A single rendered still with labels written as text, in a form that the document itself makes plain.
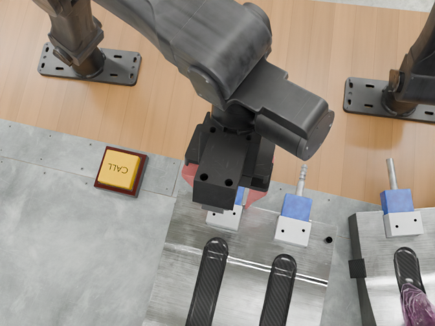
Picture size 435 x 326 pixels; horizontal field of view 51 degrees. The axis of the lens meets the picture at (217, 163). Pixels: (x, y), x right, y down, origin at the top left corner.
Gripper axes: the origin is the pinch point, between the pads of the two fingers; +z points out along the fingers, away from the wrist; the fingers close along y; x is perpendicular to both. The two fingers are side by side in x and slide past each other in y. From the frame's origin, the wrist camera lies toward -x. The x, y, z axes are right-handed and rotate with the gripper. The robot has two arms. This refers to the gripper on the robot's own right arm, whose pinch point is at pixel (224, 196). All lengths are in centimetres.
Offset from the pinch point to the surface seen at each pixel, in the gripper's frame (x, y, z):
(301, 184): 11.3, 10.7, 6.3
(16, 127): 16.9, -43.7, 14.3
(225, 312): -7.2, 3.5, 18.3
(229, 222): 2.5, 1.0, 8.9
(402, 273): 5.1, 29.7, 15.0
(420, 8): 144, 51, 34
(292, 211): 6.7, 10.2, 7.9
